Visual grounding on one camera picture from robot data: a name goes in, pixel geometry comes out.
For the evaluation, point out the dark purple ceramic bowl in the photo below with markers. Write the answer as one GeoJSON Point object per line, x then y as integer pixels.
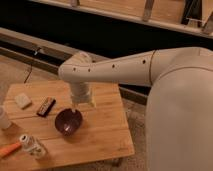
{"type": "Point", "coordinates": [67, 122]}

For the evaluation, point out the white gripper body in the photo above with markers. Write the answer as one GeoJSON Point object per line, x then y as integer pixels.
{"type": "Point", "coordinates": [81, 93]}

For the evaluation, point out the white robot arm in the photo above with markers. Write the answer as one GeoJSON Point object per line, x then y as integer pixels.
{"type": "Point", "coordinates": [179, 112]}

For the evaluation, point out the orange carrot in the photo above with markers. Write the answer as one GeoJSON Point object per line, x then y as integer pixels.
{"type": "Point", "coordinates": [6, 150]}

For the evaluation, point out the white plastic cup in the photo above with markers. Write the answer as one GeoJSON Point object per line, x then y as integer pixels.
{"type": "Point", "coordinates": [5, 123]}

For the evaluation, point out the dark chocolate bar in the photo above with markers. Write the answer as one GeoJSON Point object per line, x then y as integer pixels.
{"type": "Point", "coordinates": [45, 107]}

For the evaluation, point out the clear plastic bottle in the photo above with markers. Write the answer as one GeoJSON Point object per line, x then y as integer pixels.
{"type": "Point", "coordinates": [32, 146]}

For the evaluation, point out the white sponge block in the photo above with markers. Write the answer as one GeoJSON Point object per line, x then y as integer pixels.
{"type": "Point", "coordinates": [22, 100]}

